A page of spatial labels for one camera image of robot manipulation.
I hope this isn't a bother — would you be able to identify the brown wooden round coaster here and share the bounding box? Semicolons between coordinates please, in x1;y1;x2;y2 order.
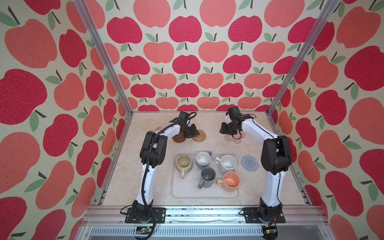
172;133;186;143

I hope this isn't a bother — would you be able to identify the tan rattan round coaster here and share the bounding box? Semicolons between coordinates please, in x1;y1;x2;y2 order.
192;130;207;143

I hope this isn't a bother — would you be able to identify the grey woven round coaster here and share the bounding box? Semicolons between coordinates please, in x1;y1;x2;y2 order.
241;155;259;172

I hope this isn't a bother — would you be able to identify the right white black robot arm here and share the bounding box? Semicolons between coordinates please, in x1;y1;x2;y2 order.
220;115;292;223

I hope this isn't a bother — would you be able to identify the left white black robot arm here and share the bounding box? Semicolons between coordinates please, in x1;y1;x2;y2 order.
131;123;200;222

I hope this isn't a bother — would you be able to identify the lavender ceramic mug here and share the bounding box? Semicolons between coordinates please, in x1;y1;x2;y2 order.
196;152;212;170

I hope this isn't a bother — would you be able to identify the cream ceramic mug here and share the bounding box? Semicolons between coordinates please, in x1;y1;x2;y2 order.
176;155;193;179

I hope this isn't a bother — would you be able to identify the white ceramic mug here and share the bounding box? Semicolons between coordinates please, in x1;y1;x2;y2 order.
215;155;237;174

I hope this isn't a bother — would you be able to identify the dark grey ceramic mug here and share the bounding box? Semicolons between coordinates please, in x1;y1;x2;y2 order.
198;167;216;189

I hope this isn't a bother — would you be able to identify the salmon pink ceramic mug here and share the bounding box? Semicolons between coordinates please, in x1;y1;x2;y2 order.
216;172;241;192

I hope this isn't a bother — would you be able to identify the beige rectangular tray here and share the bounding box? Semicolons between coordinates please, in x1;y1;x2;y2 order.
171;154;239;199

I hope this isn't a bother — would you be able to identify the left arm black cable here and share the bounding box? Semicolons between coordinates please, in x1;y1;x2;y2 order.
140;111;198;240

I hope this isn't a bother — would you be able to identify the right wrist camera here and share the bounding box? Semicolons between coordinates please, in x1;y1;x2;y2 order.
226;106;242;124

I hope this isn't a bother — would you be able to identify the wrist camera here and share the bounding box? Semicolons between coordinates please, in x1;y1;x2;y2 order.
178;111;190;121
226;106;242;124

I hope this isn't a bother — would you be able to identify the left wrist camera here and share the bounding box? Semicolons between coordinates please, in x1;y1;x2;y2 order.
178;111;190;121

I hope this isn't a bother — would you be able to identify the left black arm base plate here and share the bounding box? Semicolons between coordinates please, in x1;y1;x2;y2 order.
125;206;166;224

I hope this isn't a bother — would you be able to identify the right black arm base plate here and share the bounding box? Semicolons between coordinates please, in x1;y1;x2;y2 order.
240;206;286;224

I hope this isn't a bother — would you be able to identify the front aluminium frame rail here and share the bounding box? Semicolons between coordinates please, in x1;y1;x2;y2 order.
74;205;336;240

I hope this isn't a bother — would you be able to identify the right aluminium frame post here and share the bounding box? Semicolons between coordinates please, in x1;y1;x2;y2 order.
267;0;340;117

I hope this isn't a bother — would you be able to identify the aluminium frame post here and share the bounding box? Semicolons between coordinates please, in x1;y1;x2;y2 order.
267;0;340;117
73;0;134;116

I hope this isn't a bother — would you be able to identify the left aluminium frame post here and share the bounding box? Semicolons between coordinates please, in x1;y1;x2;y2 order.
73;0;134;116

